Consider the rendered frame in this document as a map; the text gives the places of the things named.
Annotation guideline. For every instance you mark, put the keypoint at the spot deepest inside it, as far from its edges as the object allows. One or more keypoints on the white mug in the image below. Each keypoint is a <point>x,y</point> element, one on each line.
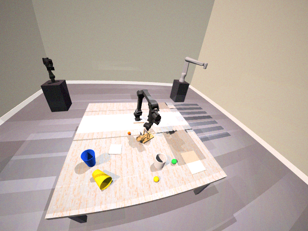
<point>160,160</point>

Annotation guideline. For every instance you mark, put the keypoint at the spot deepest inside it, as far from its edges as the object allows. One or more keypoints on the yellow plastic cup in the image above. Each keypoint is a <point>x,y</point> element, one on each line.
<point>102,179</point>

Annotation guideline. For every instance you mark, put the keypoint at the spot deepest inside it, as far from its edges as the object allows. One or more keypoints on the blue cup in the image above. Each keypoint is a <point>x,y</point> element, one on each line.
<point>88,156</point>

